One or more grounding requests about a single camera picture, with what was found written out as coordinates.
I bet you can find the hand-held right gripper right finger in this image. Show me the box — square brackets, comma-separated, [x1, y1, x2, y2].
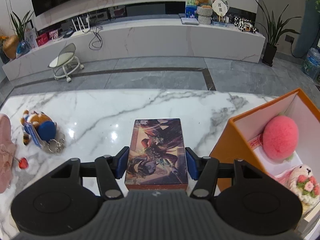
[185, 147, 272, 200]

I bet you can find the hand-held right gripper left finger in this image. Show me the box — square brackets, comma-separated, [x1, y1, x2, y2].
[51, 146, 130, 200]

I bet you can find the orange cardboard box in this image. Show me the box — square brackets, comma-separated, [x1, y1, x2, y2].
[209, 88, 320, 240]

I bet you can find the illustrated card box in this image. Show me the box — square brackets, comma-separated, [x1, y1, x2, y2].
[125, 118, 188, 192]

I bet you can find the red panda plush keychain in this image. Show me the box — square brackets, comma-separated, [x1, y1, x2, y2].
[22, 109, 66, 153]

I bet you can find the pink fluffy plush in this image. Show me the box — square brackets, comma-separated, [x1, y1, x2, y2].
[262, 116, 300, 161]

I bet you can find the crochet bunny doll with flowers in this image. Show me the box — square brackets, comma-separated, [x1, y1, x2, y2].
[275, 164, 320, 205]

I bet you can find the pink zip pouch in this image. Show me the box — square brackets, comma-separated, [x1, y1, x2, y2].
[0, 113, 18, 194]

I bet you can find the grey rolling stool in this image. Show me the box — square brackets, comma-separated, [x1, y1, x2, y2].
[47, 42, 85, 83]

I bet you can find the white marble tv console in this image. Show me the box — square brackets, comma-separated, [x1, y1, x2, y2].
[2, 15, 266, 82]

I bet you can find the potted long-leaf plant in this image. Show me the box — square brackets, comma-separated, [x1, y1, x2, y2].
[254, 0, 302, 67]

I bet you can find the white router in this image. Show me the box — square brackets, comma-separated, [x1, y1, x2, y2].
[71, 14, 91, 34]

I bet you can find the grey laptop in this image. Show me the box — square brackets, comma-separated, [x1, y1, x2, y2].
[180, 17, 200, 25]

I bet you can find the red card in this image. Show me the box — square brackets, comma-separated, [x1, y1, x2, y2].
[36, 32, 49, 47]

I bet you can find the checkered toy car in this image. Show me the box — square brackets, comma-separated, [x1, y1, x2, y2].
[234, 16, 259, 33]

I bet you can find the blue glass vase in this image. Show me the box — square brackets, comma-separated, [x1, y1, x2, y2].
[16, 40, 30, 54]

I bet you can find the large water bottle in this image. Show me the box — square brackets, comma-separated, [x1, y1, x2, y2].
[302, 47, 320, 80]

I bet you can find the round white paper fan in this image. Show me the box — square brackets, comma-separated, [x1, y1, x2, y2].
[212, 0, 229, 22]

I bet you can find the gold vase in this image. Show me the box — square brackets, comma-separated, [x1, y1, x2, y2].
[2, 35, 20, 59]

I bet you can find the potted grass plant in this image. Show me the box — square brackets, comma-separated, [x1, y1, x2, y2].
[10, 10, 34, 42]

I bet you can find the black cable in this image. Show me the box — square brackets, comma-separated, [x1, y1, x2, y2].
[89, 25, 103, 49]

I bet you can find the picture frame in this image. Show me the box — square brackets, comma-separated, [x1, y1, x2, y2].
[25, 20, 38, 49]

